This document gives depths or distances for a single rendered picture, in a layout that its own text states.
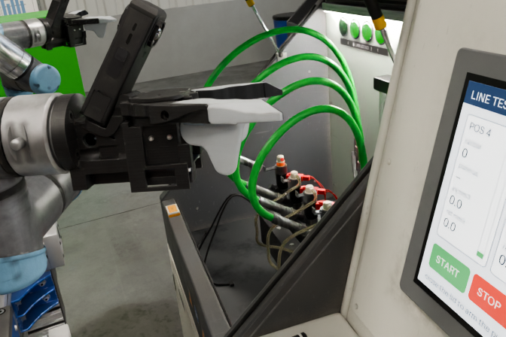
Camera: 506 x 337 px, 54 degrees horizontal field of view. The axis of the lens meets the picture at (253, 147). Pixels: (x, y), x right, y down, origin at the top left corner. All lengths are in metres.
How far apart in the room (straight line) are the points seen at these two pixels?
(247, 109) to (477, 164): 0.35
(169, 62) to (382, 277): 7.09
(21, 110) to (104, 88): 0.07
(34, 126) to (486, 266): 0.50
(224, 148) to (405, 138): 0.41
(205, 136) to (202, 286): 0.70
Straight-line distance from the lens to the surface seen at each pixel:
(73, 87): 4.35
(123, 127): 0.43
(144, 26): 0.44
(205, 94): 0.48
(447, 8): 0.72
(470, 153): 0.65
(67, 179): 0.63
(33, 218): 0.55
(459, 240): 0.67
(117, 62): 0.45
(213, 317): 0.99
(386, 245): 0.79
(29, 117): 0.47
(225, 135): 0.39
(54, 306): 1.41
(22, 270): 0.55
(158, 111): 0.40
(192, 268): 1.13
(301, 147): 1.53
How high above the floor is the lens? 1.57
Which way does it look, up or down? 21 degrees down
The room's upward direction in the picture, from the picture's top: 6 degrees counter-clockwise
